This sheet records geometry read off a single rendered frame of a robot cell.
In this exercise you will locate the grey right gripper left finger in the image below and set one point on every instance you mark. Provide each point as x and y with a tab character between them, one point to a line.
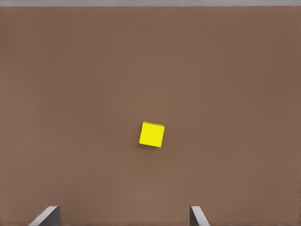
48	217

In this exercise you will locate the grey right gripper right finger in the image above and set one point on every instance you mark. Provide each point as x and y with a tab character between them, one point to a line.
197	217

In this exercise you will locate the yellow square cube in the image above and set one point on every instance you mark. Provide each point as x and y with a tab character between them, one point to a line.
152	134

